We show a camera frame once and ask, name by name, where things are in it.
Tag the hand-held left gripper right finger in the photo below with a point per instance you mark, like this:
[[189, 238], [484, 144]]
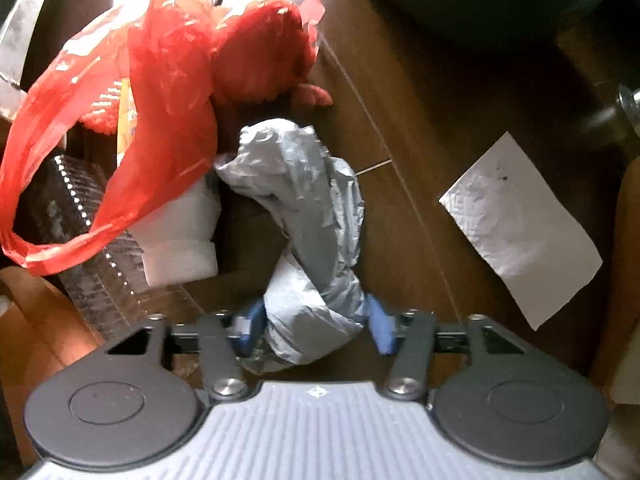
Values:
[[382, 325]]

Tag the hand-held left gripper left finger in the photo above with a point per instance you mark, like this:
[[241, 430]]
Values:
[[245, 332]]

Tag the grey plastic bag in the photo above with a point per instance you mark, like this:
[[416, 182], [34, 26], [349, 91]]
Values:
[[310, 220]]

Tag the red foam net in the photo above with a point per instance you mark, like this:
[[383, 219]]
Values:
[[260, 55]]

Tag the white tube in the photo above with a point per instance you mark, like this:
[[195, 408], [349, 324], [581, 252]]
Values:
[[175, 240]]

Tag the white paper napkin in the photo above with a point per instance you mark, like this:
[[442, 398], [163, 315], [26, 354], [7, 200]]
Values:
[[515, 230]]

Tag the clear plastic tray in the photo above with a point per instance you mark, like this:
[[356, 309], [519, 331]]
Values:
[[60, 200]]

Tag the red plastic bag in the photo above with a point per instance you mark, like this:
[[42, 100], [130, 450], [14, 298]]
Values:
[[165, 110]]

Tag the yellow packet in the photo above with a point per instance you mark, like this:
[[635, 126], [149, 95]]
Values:
[[127, 125]]

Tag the clear plastic wrapper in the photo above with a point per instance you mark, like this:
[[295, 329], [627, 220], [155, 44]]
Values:
[[25, 15]]

